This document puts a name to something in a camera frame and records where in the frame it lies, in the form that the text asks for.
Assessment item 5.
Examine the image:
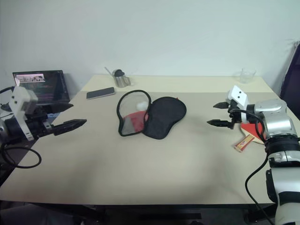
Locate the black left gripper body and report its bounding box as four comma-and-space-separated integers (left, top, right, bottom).
25, 105, 56, 139

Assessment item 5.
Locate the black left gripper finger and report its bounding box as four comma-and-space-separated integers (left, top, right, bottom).
47, 103, 74, 114
53, 119, 88, 136

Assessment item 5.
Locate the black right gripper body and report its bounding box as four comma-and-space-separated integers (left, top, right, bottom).
226, 99, 242, 130

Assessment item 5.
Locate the red paddle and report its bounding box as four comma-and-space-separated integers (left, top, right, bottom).
232, 121, 268, 153

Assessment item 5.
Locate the black and red paddle case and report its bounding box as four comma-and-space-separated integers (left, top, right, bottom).
117, 89, 188, 141

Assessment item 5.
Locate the open laptop computer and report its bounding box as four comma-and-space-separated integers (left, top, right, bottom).
12, 69, 71, 106

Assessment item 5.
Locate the black smartphone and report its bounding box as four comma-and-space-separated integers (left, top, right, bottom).
86, 87, 116, 100

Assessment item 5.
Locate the stainless steel cup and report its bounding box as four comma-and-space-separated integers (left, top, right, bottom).
114, 74, 132, 88

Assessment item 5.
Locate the black upright panel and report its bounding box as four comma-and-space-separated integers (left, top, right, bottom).
279, 40, 300, 111

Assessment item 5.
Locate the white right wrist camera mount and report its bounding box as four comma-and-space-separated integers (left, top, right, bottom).
225, 85, 249, 124

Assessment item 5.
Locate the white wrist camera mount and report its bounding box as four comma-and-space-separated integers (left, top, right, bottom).
225, 85, 249, 124
10, 86, 39, 142

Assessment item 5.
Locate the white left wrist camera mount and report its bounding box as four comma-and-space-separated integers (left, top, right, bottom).
10, 86, 39, 142

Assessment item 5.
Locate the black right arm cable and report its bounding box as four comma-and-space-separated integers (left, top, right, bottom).
230, 108, 280, 225

